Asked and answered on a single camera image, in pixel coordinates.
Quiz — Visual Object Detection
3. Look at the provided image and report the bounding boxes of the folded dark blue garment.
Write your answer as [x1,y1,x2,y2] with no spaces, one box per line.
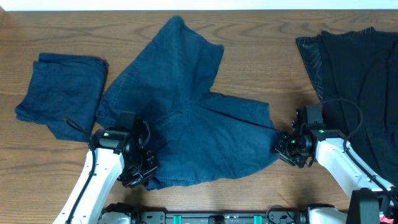
[15,53,108,142]

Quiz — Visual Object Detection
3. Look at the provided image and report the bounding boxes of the pink red garment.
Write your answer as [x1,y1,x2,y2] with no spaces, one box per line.
[380,216,397,224]

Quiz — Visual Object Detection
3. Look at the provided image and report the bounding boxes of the black garment pile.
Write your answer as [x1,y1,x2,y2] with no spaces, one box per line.
[296,27,397,185]

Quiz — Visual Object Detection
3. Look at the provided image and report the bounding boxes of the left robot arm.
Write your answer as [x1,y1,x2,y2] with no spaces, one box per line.
[53,129,157,223]

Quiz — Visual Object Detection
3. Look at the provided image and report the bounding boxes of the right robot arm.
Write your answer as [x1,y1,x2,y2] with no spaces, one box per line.
[274,129,397,223]

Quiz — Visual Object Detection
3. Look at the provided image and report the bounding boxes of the dark blue shorts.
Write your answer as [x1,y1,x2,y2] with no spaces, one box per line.
[96,16,278,190]

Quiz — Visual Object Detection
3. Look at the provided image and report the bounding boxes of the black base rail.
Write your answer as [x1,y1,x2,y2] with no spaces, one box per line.
[98,203,336,224]

